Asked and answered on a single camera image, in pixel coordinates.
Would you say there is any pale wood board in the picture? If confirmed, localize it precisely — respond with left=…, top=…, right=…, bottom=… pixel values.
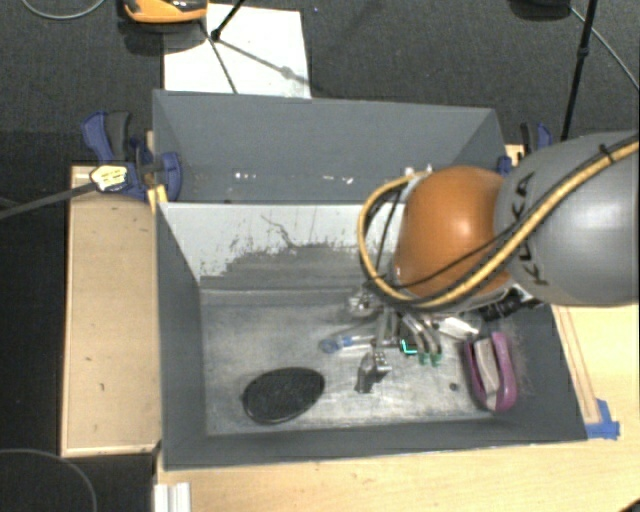
left=60, top=164, right=164, bottom=459

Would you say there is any black oval disc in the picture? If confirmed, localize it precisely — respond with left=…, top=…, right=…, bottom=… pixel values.
left=241, top=366, right=327, bottom=427

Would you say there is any grey metal bin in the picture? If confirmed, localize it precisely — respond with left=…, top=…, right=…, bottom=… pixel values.
left=151, top=88, right=589, bottom=472

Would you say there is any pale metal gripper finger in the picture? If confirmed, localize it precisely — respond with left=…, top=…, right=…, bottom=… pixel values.
left=354, top=350, right=394, bottom=395
left=318, top=334, right=378, bottom=355

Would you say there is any black cylinder on white bracket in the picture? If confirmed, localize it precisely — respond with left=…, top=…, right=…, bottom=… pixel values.
left=439, top=292, right=537, bottom=338

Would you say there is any purple and grey stapler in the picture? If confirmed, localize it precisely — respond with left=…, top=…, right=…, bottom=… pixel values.
left=461, top=330, right=520, bottom=414

